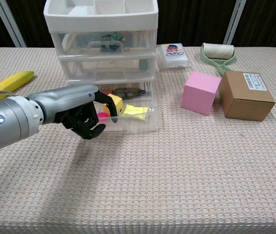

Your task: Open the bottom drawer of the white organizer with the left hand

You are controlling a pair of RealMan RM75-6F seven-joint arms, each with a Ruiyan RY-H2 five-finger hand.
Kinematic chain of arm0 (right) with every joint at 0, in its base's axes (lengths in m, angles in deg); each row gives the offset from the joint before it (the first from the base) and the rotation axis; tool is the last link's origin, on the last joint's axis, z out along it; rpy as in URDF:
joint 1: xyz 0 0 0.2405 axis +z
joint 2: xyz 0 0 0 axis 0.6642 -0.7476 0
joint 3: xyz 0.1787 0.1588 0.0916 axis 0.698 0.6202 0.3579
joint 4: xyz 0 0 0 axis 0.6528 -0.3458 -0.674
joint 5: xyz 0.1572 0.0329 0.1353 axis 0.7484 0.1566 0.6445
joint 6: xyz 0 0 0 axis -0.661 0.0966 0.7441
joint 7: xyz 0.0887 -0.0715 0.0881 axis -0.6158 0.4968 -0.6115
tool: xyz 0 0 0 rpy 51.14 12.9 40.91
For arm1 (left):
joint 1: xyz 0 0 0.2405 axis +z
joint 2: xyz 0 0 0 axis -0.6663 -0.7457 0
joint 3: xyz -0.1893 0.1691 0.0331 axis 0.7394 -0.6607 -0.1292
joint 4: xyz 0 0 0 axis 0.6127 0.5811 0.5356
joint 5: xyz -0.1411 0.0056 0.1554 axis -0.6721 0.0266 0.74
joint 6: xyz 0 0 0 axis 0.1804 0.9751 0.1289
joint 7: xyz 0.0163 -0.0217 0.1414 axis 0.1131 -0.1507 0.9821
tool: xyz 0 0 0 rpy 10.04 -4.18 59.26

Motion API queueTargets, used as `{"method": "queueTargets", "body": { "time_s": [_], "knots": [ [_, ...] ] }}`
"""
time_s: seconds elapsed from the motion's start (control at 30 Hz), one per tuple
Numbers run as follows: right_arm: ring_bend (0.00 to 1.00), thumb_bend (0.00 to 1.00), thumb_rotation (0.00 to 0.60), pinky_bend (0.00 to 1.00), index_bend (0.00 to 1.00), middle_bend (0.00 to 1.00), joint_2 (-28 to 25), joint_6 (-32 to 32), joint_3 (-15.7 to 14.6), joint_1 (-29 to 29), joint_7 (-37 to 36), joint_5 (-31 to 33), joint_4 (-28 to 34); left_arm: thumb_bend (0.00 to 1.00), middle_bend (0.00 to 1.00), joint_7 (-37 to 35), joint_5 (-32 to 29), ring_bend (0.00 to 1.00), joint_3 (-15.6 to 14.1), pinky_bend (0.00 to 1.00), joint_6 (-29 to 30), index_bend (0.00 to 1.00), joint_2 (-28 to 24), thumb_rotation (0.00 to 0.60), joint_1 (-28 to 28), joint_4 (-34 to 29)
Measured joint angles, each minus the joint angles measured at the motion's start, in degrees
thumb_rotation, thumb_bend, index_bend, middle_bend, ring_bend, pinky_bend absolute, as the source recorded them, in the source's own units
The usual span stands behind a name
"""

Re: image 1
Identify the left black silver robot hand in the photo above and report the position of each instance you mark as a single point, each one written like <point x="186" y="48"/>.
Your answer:
<point x="67" y="97"/>

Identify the yellow sponge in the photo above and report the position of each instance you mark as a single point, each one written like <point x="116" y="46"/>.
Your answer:
<point x="134" y="112"/>

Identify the clear drawer with toys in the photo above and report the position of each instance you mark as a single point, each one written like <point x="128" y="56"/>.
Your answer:
<point x="133" y="125"/>

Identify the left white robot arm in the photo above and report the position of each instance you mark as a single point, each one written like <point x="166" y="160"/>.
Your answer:
<point x="6" y="122"/>

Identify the clear drawer with green toy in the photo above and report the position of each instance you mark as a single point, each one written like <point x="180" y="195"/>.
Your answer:
<point x="84" y="42"/>

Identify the small red block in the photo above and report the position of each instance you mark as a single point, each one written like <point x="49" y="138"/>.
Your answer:
<point x="105" y="91"/>

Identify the small pink round toy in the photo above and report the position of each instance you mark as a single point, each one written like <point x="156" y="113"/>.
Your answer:
<point x="102" y="115"/>

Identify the yellow cube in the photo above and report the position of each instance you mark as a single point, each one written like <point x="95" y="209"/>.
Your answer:
<point x="117" y="102"/>

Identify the white round item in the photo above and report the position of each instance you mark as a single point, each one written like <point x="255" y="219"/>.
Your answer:
<point x="67" y="42"/>

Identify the yellow banana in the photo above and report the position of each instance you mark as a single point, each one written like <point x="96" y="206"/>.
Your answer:
<point x="11" y="81"/>

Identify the brown black gadget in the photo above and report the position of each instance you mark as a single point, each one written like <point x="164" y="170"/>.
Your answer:
<point x="128" y="92"/>

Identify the green black toy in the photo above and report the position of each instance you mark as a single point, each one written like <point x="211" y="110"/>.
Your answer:
<point x="111" y="39"/>

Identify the teal small item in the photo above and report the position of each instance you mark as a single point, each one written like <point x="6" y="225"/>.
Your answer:
<point x="143" y="65"/>

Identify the white packet with cartoon print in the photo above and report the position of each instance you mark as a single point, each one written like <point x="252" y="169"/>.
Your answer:
<point x="174" y="57"/>

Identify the beige woven tablecloth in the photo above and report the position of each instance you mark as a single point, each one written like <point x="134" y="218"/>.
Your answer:
<point x="152" y="175"/>

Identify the pink cube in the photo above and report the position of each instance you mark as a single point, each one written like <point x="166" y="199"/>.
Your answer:
<point x="197" y="97"/>

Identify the green lint roller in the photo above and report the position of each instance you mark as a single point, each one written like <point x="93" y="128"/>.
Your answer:
<point x="219" y="52"/>

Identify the brown cardboard box with label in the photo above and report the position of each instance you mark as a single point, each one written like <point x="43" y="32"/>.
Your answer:
<point x="240" y="97"/>

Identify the white divider trays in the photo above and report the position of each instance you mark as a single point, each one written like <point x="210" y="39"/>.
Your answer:
<point x="99" y="22"/>

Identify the grey metal post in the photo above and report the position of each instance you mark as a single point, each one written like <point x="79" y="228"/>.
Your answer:
<point x="235" y="23"/>
<point x="10" y="24"/>

